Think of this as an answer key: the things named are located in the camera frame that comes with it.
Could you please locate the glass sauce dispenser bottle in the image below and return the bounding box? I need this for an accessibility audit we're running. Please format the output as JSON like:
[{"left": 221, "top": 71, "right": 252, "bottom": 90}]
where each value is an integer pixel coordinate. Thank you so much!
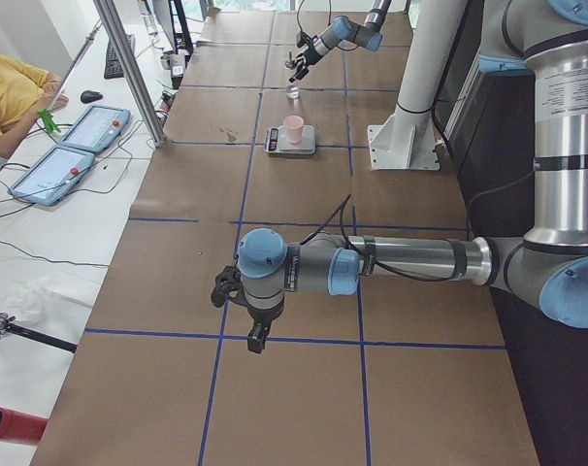
[{"left": 284, "top": 51, "right": 300, "bottom": 100}]

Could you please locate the pink paper cup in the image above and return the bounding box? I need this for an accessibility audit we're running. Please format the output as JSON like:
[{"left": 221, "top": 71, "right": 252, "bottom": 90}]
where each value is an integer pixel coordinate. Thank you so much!
[{"left": 282, "top": 115, "right": 305, "bottom": 145}]

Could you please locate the grey digital kitchen scale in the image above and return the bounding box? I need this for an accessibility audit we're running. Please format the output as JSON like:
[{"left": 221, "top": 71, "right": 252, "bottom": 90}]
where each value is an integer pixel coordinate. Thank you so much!
[{"left": 265, "top": 124, "right": 317, "bottom": 156}]

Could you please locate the black keyboard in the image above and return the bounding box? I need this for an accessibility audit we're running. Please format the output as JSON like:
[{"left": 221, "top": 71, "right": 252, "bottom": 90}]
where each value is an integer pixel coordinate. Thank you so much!
[{"left": 103, "top": 40, "right": 124, "bottom": 80}]

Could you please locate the upper teach pendant tablet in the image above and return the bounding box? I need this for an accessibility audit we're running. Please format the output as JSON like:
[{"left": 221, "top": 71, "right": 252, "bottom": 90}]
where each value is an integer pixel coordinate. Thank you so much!
[{"left": 59, "top": 105, "right": 131, "bottom": 154}]

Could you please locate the teach pendant tablet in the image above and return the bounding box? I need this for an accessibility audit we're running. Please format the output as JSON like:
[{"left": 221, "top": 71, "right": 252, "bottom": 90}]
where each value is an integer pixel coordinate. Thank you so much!
[
  {"left": 8, "top": 145, "right": 95, "bottom": 206},
  {"left": 59, "top": 105, "right": 131, "bottom": 154}
]

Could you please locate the lower teach pendant tablet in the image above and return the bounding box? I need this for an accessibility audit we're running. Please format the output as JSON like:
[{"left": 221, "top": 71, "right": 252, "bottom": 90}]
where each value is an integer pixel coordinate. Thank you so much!
[{"left": 8, "top": 145, "right": 95, "bottom": 206}]

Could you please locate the black computer mouse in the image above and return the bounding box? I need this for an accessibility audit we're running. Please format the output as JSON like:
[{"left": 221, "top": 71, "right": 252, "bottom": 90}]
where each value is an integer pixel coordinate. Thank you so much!
[{"left": 80, "top": 90, "right": 103, "bottom": 104}]

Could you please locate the black tripod leg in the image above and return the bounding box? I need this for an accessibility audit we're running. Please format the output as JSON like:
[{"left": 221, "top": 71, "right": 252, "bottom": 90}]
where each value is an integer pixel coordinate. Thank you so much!
[{"left": 0, "top": 313, "right": 78, "bottom": 353}]

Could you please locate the green clamp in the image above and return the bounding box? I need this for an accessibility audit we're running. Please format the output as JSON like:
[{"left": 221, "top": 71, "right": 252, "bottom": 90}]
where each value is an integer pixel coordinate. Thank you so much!
[{"left": 37, "top": 109, "right": 61, "bottom": 134}]

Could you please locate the red cylinder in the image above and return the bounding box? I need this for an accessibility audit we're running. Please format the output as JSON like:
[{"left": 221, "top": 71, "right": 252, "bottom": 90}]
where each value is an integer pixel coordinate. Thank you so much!
[{"left": 0, "top": 407, "right": 49, "bottom": 446}]

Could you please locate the person in yellow shirt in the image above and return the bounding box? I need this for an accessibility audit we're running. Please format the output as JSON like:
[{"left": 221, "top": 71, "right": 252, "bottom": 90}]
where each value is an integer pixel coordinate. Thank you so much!
[{"left": 0, "top": 54, "right": 69, "bottom": 159}]

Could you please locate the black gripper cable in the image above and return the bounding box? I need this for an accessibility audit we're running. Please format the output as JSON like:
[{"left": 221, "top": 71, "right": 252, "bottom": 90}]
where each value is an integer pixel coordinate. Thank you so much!
[{"left": 295, "top": 0, "right": 335, "bottom": 48}]

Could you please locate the white pedestal column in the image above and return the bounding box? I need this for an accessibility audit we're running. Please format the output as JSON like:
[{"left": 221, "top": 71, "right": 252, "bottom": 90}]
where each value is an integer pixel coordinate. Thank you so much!
[{"left": 368, "top": 0, "right": 467, "bottom": 171}]

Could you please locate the aluminium frame post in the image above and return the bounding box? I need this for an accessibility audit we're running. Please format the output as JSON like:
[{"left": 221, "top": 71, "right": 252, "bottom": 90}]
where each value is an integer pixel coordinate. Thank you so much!
[{"left": 93, "top": 0, "right": 166, "bottom": 148}]

